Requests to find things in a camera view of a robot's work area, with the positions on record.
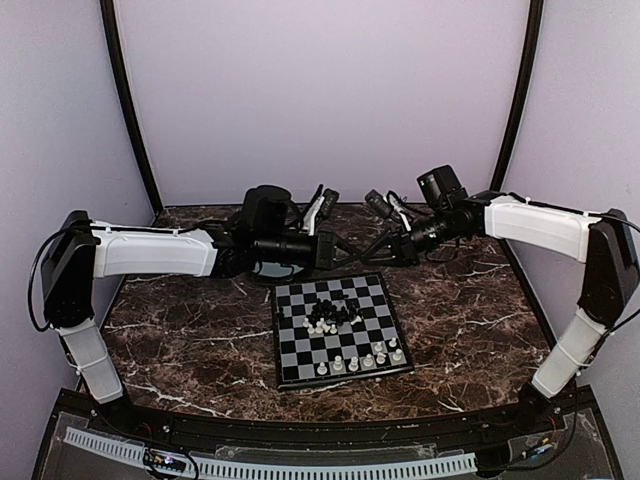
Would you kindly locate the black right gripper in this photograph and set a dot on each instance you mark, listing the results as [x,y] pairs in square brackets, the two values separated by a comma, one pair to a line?
[402,252]

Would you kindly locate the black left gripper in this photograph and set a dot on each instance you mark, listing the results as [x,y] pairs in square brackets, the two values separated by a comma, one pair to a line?
[325,255]

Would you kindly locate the black grey chessboard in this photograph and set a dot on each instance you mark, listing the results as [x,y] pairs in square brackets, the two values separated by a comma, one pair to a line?
[297,355]

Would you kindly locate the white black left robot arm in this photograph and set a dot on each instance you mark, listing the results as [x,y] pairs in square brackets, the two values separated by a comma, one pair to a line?
[267,229]

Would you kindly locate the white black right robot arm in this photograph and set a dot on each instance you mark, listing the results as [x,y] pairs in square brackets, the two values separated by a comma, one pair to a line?
[601,242]

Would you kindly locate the black chess pieces pile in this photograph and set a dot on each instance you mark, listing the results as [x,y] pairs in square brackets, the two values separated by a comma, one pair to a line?
[328,311]

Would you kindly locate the pale green flower plate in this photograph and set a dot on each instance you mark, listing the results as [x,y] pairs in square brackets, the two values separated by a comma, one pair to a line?
[275,270]

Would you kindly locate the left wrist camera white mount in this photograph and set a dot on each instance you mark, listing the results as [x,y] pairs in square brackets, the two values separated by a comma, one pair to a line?
[319,209]

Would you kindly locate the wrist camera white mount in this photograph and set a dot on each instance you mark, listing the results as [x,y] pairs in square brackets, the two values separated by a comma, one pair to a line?
[319,209]
[387,208]

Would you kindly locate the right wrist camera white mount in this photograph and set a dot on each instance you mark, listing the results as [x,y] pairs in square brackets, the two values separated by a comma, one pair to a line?
[387,208]

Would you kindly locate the right black frame post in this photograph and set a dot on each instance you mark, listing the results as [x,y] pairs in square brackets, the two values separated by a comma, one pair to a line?
[521,88]

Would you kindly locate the black frame post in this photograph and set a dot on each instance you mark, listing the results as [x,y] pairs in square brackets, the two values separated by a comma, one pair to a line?
[521,88]
[126,101]

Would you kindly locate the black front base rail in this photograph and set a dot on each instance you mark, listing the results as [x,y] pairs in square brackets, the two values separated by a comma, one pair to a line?
[483,429]

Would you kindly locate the white slotted cable duct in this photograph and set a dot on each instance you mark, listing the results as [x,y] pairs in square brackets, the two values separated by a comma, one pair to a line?
[259,463]

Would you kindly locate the left black frame post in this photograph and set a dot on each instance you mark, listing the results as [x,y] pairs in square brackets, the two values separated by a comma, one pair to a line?
[126,101]

